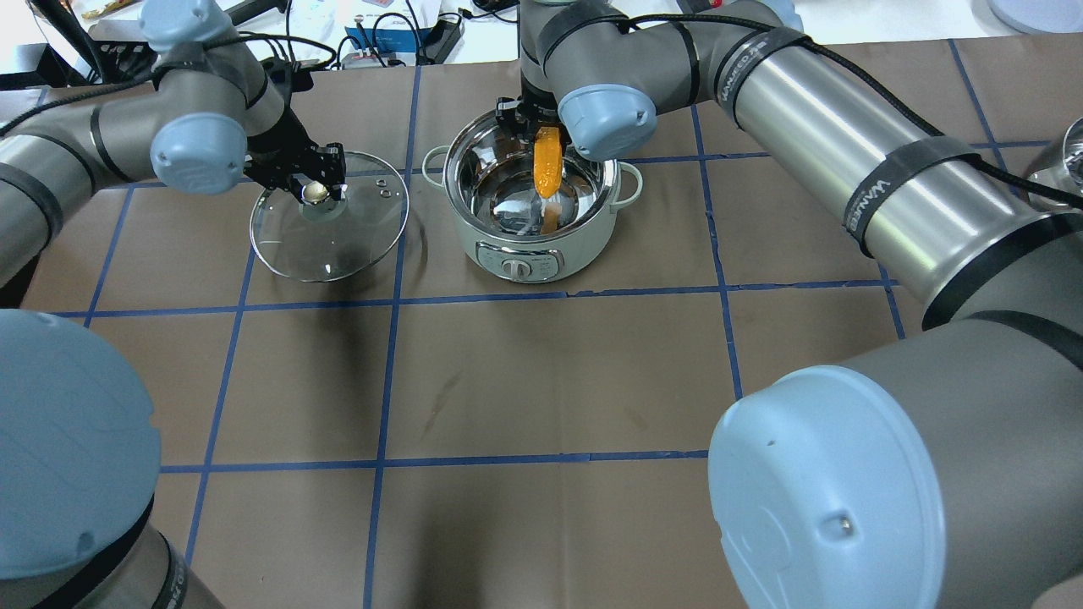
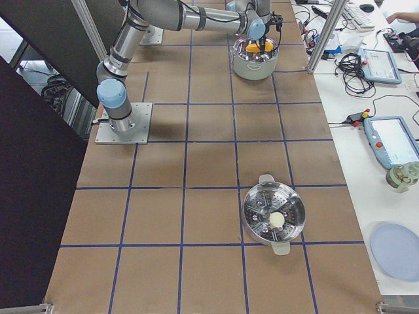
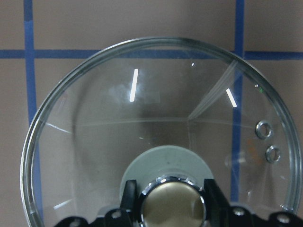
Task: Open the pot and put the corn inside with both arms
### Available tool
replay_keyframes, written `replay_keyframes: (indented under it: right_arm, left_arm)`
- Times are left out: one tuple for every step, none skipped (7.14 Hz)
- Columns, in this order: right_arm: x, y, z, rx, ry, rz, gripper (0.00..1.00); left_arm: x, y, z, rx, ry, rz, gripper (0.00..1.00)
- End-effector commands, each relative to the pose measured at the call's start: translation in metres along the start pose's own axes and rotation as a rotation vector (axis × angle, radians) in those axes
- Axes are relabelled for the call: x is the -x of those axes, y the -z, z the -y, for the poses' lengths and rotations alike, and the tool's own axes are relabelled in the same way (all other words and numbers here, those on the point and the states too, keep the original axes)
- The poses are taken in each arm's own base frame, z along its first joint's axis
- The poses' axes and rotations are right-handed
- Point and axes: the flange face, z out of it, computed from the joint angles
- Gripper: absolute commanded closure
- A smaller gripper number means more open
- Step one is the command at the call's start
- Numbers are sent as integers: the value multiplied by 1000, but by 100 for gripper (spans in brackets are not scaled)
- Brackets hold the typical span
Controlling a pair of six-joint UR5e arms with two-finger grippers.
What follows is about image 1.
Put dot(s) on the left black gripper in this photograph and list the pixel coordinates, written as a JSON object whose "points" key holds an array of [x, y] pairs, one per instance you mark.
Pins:
{"points": [[282, 157]]}

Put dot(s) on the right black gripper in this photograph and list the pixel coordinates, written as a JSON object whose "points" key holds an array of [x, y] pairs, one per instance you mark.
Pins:
{"points": [[518, 117]]}

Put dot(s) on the orange corn cob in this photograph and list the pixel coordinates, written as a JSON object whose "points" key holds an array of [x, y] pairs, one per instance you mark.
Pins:
{"points": [[548, 175]]}

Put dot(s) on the glass pot lid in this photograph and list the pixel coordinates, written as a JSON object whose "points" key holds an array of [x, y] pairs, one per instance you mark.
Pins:
{"points": [[319, 238]]}

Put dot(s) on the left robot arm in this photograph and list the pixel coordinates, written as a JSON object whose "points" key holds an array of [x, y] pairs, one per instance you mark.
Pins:
{"points": [[81, 457]]}

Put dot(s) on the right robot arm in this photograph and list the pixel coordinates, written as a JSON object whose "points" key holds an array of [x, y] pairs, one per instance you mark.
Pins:
{"points": [[724, 278]]}

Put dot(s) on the pale green electric pot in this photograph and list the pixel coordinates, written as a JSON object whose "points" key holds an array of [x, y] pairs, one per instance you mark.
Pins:
{"points": [[505, 225]]}

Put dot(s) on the blue white box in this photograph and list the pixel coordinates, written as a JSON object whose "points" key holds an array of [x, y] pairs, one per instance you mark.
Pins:
{"points": [[413, 31]]}

